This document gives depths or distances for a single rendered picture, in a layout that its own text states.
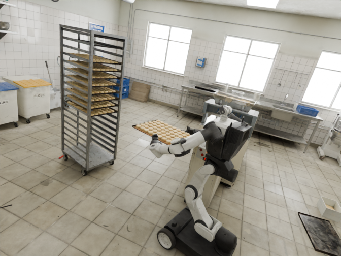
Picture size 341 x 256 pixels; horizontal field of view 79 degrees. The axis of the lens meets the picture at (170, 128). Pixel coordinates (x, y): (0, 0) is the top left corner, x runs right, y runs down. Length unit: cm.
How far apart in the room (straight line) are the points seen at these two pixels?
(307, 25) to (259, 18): 110
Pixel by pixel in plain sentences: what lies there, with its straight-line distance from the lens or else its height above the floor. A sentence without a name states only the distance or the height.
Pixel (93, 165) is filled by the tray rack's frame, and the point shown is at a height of 15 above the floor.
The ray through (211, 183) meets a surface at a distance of 254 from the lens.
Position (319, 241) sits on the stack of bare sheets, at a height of 2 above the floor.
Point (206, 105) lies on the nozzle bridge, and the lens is 298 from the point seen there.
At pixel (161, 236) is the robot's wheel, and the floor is 9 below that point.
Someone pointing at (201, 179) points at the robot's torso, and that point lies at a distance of 195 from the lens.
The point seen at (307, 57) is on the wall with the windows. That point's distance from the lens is 629.
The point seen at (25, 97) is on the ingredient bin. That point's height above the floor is 52.
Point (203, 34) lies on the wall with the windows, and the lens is 635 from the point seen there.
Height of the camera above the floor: 182
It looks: 21 degrees down
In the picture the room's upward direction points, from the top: 11 degrees clockwise
